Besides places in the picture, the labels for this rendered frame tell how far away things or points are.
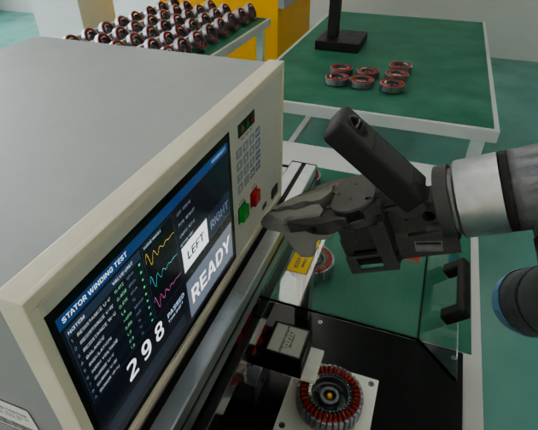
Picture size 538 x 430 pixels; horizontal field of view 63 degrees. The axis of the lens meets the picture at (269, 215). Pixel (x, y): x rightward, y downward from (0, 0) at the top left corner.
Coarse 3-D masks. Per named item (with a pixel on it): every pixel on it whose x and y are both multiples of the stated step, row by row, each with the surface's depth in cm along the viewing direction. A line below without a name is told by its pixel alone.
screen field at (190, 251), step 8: (224, 200) 47; (216, 208) 45; (224, 208) 47; (208, 216) 44; (216, 216) 46; (224, 216) 48; (208, 224) 44; (216, 224) 46; (200, 232) 43; (208, 232) 45; (192, 240) 41; (200, 240) 43; (208, 240) 45; (184, 248) 40; (192, 248) 42; (200, 248) 43; (184, 256) 41; (192, 256) 42; (184, 264) 41; (184, 272) 41
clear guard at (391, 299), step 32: (288, 256) 64; (320, 256) 64; (448, 256) 69; (288, 288) 59; (320, 288) 59; (352, 288) 59; (384, 288) 59; (416, 288) 59; (448, 288) 64; (352, 320) 55; (384, 320) 55; (416, 320) 55; (448, 352) 56
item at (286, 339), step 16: (272, 336) 70; (288, 336) 70; (304, 336) 70; (256, 352) 71; (272, 352) 68; (288, 352) 68; (304, 352) 68; (320, 352) 73; (272, 368) 70; (288, 368) 68; (304, 368) 70
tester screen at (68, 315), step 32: (224, 160) 45; (192, 192) 39; (224, 192) 46; (160, 224) 35; (192, 224) 41; (224, 224) 48; (128, 256) 32; (160, 256) 36; (96, 288) 29; (128, 288) 33; (160, 288) 37; (64, 320) 27; (96, 320) 30; (128, 320) 34; (192, 320) 45; (96, 352) 31; (128, 352) 35; (96, 384) 31; (96, 416) 32; (128, 416) 37
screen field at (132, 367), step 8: (160, 320) 38; (160, 328) 39; (152, 336) 38; (160, 336) 39; (144, 344) 37; (152, 344) 38; (136, 352) 36; (144, 352) 37; (152, 352) 38; (136, 360) 36; (144, 360) 37; (128, 368) 35; (136, 368) 36; (128, 376) 35; (136, 376) 36; (128, 384) 36
